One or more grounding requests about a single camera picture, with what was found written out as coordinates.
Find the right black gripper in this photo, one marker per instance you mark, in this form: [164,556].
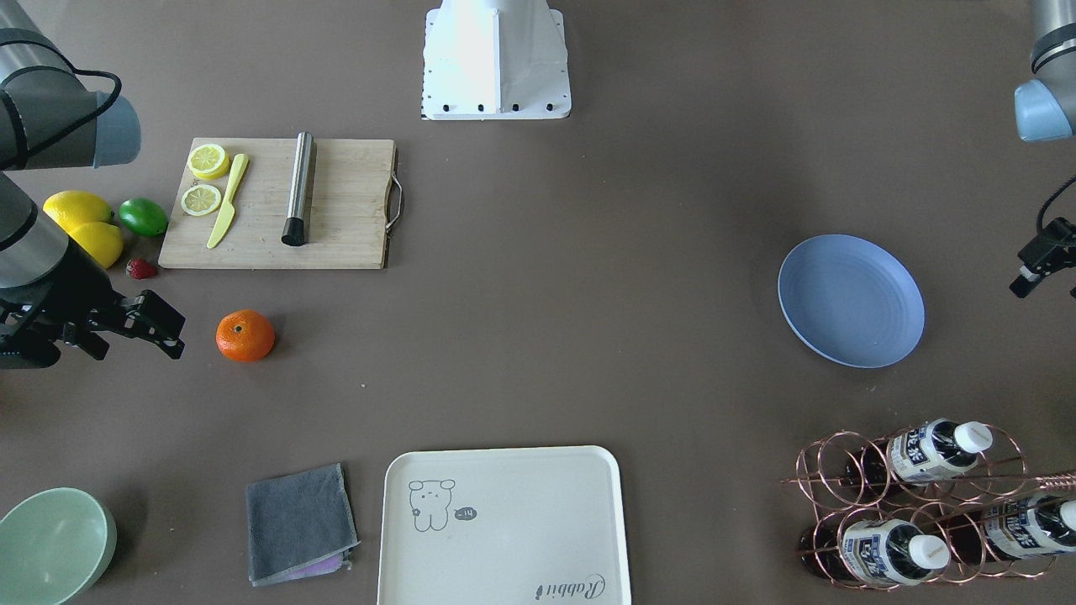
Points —
[74,290]

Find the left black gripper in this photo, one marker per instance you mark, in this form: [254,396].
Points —
[1042,252]

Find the orange fruit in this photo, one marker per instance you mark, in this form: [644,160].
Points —
[245,335]

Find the blue plate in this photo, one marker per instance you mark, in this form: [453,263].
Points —
[851,301]

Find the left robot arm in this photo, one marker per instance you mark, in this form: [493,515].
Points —
[1045,111]

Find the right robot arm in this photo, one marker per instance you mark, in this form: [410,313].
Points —
[52,115]

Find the red strawberry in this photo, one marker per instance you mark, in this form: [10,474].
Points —
[140,269]

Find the yellow lemon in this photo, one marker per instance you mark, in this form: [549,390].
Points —
[74,207]
[104,242]

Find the green lime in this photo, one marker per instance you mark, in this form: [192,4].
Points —
[143,217]

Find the lemon slice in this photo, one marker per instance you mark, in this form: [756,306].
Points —
[200,200]
[208,161]

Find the yellow plastic knife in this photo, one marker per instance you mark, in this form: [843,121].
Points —
[226,212]

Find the steel knife sharpener rod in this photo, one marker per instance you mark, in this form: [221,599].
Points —
[294,232]

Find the dark bottle white cap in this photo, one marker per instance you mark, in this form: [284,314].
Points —
[937,450]

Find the wooden cutting board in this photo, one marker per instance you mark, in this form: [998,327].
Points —
[347,212]

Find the mint green bowl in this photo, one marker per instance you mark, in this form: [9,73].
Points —
[54,546]

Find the grey folded cloth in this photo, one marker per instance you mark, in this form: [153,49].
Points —
[299,526]

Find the cream serving tray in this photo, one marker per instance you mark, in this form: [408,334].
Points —
[542,525]

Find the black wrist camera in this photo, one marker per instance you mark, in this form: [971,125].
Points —
[27,350]

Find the copper wire bottle rack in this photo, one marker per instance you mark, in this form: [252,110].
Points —
[830,472]

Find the white camera pillar base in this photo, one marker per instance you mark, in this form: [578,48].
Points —
[495,60]

